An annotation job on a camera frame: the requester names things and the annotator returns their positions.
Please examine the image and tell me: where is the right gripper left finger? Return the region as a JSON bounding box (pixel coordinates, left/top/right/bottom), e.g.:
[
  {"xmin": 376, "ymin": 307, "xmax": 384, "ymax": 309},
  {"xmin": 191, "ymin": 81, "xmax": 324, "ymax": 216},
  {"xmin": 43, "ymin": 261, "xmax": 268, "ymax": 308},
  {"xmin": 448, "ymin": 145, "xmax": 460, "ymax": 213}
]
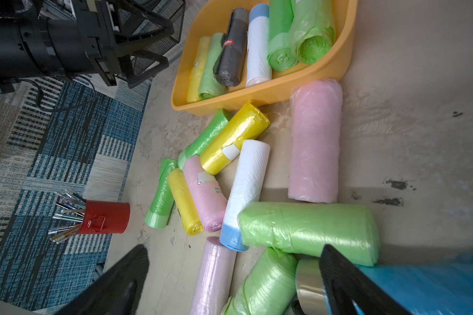
[{"xmin": 57, "ymin": 244, "xmax": 149, "ymax": 314}]

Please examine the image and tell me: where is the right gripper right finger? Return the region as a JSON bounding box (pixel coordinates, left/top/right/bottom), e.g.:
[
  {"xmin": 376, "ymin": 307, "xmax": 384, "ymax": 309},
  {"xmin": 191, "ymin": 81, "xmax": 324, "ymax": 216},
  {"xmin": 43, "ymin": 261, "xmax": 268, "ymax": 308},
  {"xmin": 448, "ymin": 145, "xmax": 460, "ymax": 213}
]
[{"xmin": 319, "ymin": 244, "xmax": 409, "ymax": 314}]

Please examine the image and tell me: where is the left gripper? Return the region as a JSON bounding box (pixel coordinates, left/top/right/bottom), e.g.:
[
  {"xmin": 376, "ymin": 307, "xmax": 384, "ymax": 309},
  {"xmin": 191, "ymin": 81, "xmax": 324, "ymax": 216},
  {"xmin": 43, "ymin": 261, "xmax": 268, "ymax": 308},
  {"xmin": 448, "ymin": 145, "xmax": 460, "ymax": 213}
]
[{"xmin": 72, "ymin": 1, "xmax": 174, "ymax": 89}]

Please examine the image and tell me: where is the large yellow bag roll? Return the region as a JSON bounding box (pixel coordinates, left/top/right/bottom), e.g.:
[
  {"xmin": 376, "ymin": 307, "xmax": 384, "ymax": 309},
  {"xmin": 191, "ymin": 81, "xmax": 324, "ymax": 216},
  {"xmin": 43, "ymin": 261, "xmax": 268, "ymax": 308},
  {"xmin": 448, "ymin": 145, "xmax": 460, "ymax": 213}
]
[{"xmin": 187, "ymin": 36, "xmax": 211, "ymax": 104}]

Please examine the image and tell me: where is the dark grey roll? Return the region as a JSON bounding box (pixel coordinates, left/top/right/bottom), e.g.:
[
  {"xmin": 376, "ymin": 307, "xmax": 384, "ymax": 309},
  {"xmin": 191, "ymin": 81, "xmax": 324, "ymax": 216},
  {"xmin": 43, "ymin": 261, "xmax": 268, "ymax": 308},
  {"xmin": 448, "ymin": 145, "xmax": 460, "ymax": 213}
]
[{"xmin": 213, "ymin": 8, "xmax": 249, "ymax": 87}]

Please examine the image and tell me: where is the thin dark green roll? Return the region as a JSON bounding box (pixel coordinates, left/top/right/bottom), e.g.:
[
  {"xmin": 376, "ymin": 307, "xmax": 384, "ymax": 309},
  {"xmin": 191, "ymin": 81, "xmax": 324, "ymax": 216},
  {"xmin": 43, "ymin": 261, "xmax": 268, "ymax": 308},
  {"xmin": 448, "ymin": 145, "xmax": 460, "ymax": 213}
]
[{"xmin": 268, "ymin": 0, "xmax": 298, "ymax": 72}]

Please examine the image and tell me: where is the light green roll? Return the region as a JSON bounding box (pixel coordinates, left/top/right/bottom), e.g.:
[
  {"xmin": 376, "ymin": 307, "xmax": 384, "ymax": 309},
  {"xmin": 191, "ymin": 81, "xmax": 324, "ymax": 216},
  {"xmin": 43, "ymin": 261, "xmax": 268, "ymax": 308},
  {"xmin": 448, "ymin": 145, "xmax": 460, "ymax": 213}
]
[
  {"xmin": 222, "ymin": 248, "xmax": 298, "ymax": 314},
  {"xmin": 238, "ymin": 202, "xmax": 381, "ymax": 266},
  {"xmin": 289, "ymin": 0, "xmax": 336, "ymax": 65}
]

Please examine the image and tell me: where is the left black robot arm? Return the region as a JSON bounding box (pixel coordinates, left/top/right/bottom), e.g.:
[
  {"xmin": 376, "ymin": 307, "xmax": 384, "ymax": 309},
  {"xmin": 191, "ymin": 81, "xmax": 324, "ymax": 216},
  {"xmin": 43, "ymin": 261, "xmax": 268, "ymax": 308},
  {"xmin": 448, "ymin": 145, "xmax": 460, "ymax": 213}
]
[{"xmin": 0, "ymin": 1, "xmax": 174, "ymax": 94}]

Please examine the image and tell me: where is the pink roll lower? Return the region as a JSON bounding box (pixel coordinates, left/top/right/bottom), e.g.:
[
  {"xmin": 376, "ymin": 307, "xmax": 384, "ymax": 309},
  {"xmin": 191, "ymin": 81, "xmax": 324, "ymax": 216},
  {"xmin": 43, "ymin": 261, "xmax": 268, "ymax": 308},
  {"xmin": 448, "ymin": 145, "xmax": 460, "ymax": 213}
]
[{"xmin": 189, "ymin": 236, "xmax": 237, "ymax": 314}]

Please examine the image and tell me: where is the yellow plastic storage box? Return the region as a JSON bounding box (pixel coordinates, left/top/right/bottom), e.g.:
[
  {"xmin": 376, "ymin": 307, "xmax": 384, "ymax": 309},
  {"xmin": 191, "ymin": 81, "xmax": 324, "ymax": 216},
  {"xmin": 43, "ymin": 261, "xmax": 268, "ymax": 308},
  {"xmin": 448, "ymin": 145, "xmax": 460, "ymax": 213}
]
[{"xmin": 171, "ymin": 0, "xmax": 358, "ymax": 116}]

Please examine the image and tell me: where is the small yellow roll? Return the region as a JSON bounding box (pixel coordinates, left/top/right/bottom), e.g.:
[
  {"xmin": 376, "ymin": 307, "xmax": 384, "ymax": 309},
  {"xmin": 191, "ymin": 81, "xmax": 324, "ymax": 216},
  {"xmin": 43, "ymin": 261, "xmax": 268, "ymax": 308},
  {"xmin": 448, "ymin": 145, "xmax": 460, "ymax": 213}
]
[{"xmin": 168, "ymin": 167, "xmax": 204, "ymax": 236}]

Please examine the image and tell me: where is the pink roll centre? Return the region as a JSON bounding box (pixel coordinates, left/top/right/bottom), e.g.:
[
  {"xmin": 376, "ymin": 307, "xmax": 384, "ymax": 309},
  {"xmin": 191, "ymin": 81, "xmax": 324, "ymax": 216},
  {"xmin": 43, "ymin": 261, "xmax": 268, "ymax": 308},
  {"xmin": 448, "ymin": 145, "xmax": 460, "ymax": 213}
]
[{"xmin": 183, "ymin": 155, "xmax": 227, "ymax": 232}]

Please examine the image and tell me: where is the yellow roll near box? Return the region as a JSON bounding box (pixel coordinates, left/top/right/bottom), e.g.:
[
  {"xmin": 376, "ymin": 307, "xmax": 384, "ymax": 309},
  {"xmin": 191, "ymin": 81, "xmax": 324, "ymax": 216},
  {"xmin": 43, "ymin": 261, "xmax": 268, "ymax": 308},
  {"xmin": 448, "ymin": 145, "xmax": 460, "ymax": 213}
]
[{"xmin": 200, "ymin": 101, "xmax": 270, "ymax": 175}]

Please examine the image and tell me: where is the white roll blue end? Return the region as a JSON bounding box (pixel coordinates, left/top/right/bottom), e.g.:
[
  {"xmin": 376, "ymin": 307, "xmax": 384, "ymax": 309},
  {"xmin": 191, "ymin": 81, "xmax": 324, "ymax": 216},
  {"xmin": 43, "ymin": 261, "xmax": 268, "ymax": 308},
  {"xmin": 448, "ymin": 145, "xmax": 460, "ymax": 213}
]
[{"xmin": 219, "ymin": 140, "xmax": 271, "ymax": 252}]

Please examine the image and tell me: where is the pink roll near box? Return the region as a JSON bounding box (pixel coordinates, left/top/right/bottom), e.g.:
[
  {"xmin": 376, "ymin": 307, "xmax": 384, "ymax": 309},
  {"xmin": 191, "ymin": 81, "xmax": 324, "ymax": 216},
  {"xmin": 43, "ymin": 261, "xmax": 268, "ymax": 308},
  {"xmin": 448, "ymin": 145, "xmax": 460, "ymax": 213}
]
[{"xmin": 289, "ymin": 79, "xmax": 343, "ymax": 203}]

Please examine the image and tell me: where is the black mesh shelf rack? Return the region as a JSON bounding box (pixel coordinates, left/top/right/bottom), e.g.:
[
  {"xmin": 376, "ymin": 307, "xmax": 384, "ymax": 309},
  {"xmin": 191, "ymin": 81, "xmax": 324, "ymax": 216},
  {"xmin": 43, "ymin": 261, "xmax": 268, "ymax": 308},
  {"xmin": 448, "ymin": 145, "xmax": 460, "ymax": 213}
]
[{"xmin": 115, "ymin": 1, "xmax": 186, "ymax": 89}]

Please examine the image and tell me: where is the red pencil cup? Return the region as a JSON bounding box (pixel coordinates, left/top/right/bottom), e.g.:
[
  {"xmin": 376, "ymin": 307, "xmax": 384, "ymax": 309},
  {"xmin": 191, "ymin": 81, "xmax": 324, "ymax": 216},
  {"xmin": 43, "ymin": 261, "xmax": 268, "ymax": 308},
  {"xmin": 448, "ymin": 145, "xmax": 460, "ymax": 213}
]
[{"xmin": 48, "ymin": 190, "xmax": 131, "ymax": 244}]

